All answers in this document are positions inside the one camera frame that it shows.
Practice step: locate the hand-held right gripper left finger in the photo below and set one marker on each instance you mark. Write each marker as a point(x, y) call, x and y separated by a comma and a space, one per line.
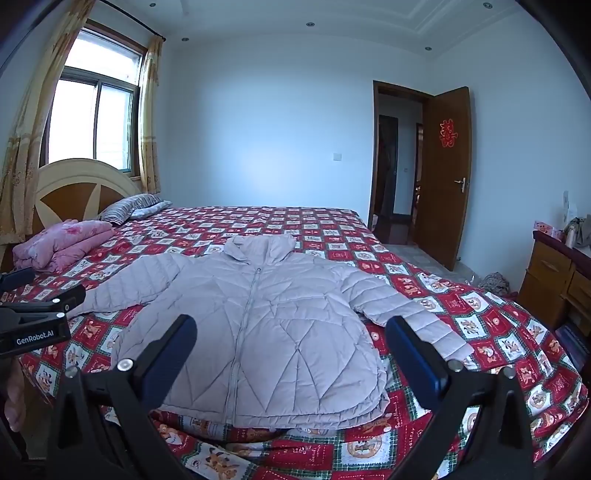
point(173, 355)

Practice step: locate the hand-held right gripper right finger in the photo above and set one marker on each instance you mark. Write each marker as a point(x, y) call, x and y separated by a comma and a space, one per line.
point(415, 355)

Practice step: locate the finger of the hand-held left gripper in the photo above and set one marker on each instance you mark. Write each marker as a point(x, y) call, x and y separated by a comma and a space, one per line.
point(16, 279)
point(55, 302)

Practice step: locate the light grey quilted jacket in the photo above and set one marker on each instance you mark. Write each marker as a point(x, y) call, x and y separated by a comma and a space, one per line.
point(277, 323)

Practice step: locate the grey clothes heap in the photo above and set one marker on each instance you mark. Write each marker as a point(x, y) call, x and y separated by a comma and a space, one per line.
point(495, 282)

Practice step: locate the person's left hand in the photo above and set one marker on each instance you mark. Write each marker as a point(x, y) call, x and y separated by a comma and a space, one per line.
point(14, 397)

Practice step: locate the pink folded quilt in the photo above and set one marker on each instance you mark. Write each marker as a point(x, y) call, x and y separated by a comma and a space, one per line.
point(60, 244)

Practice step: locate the bed with red checkered sheet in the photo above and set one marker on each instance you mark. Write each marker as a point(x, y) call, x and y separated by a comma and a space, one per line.
point(485, 323)

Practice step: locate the cream and brown wooden headboard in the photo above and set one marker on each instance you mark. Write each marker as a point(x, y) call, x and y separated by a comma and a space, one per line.
point(69, 194)

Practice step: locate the black and white striped pillow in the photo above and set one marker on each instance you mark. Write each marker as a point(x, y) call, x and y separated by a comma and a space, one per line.
point(124, 207)

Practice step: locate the grey patterned pillow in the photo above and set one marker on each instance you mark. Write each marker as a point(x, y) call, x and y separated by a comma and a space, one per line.
point(154, 208)

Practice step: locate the wide yellow floral curtain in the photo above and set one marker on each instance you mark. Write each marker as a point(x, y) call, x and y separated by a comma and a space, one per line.
point(27, 138)

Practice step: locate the brown wooden door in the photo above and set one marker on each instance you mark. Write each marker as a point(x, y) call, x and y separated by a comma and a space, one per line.
point(438, 207)

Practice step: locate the wooden dresser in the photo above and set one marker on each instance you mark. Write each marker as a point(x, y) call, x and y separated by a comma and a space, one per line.
point(545, 272)

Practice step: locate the pink box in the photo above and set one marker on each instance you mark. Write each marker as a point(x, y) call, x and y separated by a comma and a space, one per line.
point(547, 229)

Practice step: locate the narrow yellow floral curtain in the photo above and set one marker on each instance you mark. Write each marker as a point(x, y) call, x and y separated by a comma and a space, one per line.
point(150, 115)

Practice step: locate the red paper door decoration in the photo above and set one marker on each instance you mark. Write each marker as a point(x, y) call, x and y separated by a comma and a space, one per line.
point(448, 133)

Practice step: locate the black curtain rod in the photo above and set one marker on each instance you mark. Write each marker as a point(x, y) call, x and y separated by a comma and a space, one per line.
point(134, 21)

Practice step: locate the window with wooden frame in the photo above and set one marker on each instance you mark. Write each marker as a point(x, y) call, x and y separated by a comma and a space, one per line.
point(111, 115)

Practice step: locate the dark wooden door frame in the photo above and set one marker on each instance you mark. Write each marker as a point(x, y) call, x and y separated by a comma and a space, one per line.
point(375, 161)

